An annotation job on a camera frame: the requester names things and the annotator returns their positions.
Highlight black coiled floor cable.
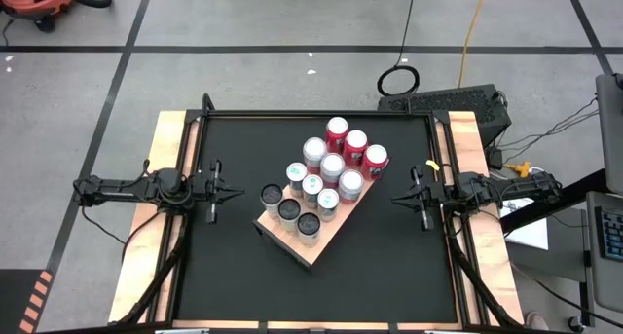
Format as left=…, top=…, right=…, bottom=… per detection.
left=377, top=0, right=421, bottom=98

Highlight black desk cables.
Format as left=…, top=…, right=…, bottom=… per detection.
left=500, top=95, right=601, bottom=150

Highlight grey monitor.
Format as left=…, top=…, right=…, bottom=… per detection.
left=595, top=72, right=623, bottom=195

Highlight grey laptop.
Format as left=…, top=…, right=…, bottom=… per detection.
left=585, top=191, right=623, bottom=315

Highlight black mat orange stripes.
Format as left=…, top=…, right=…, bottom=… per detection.
left=0, top=268, right=55, bottom=334

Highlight black table frame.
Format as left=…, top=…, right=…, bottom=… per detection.
left=109, top=93, right=525, bottom=334

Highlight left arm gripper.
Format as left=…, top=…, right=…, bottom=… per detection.
left=192, top=170, right=245, bottom=209

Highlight yellow cable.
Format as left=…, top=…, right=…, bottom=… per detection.
left=457, top=0, right=491, bottom=90

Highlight blue silver energy drink can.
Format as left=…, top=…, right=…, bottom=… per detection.
left=284, top=162, right=309, bottom=198
left=316, top=188, right=341, bottom=223
left=301, top=173, right=324, bottom=209

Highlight person's shoe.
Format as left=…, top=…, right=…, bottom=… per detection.
left=525, top=311, right=551, bottom=331

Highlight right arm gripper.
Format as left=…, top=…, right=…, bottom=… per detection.
left=390, top=175, right=452, bottom=212

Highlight white paper sheet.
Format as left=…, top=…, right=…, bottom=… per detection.
left=499, top=197, right=550, bottom=251

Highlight orange shop vacuum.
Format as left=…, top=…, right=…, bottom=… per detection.
left=0, top=0, right=74, bottom=32

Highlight silver can black top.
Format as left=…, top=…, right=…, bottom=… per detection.
left=296, top=211, right=322, bottom=248
left=277, top=198, right=303, bottom=234
left=259, top=183, right=285, bottom=221

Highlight orange plug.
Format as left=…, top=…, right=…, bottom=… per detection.
left=504, top=161, right=532, bottom=178

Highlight wooden side board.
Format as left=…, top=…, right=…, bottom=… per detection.
left=107, top=110, right=202, bottom=325
left=434, top=110, right=526, bottom=326

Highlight black desk beam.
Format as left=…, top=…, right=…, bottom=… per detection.
left=499, top=167, right=608, bottom=234

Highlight red soda can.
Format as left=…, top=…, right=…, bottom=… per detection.
left=325, top=116, right=349, bottom=154
left=360, top=143, right=389, bottom=181
left=343, top=129, right=369, bottom=167

